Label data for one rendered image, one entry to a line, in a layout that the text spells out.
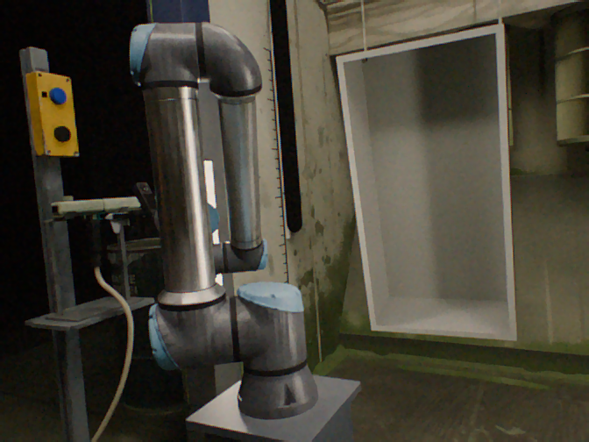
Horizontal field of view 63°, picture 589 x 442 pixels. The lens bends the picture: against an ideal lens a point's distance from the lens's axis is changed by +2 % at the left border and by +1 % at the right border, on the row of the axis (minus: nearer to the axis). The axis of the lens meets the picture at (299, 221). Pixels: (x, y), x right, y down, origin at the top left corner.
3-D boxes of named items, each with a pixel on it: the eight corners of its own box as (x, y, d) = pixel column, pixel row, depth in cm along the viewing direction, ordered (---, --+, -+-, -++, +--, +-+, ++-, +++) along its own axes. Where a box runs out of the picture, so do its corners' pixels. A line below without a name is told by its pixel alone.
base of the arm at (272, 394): (294, 425, 99) (291, 379, 98) (221, 411, 108) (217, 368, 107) (330, 388, 116) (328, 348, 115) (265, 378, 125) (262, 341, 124)
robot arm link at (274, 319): (312, 366, 105) (306, 288, 103) (234, 376, 102) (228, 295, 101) (301, 344, 120) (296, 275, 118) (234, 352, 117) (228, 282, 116)
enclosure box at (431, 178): (388, 296, 246) (361, 57, 215) (516, 302, 221) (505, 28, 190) (371, 330, 216) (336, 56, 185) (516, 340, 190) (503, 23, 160)
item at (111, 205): (67, 274, 139) (58, 196, 137) (56, 274, 141) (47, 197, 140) (180, 248, 182) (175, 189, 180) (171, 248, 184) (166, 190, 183)
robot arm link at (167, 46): (234, 375, 103) (202, 11, 91) (152, 387, 101) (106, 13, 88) (233, 346, 118) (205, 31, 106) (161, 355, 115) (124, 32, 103)
